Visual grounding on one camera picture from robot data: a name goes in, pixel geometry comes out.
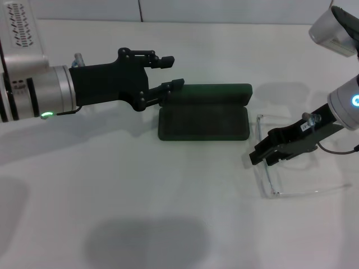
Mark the translucent gripper connector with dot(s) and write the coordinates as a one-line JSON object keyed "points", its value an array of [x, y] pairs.
{"points": [[78, 59], [312, 120]]}

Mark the translucent right gripper connector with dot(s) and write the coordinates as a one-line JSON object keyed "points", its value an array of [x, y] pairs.
{"points": [[312, 120]]}

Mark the translucent left gripper connector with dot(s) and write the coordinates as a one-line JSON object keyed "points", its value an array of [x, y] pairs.
{"points": [[78, 59]]}

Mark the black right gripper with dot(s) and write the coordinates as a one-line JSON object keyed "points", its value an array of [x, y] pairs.
{"points": [[297, 137]]}

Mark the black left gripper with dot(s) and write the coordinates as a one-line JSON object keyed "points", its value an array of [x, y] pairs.
{"points": [[106, 84]]}

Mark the clear frame glasses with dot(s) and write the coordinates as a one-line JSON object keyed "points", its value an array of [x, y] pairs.
{"points": [[308, 192]]}

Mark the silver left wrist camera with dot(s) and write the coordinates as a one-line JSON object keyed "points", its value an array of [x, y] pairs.
{"points": [[22, 33]]}

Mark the green glasses case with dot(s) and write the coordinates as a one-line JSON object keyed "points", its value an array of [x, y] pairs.
{"points": [[202, 126]]}

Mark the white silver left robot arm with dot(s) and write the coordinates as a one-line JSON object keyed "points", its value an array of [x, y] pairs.
{"points": [[47, 89]]}

